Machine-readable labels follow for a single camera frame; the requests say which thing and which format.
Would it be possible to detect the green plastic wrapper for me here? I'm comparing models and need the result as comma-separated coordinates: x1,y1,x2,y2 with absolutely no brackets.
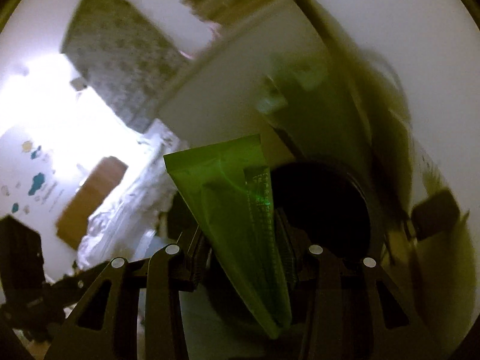
164,135,292,339

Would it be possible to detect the black trash bin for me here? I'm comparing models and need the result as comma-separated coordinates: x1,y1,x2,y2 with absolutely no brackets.
271,156,382,323

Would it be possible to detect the brown wooden headboard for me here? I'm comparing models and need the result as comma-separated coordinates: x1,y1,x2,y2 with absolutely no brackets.
55,156,128,250

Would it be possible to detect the bed with white duvet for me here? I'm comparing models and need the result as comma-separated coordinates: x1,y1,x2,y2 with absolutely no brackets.
76,119,188,271

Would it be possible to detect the white cabinet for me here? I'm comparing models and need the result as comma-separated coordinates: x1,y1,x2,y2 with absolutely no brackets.
159,0,369,174

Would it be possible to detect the patterned grey curtain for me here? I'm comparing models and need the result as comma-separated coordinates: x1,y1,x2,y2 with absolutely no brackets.
61,0,189,133

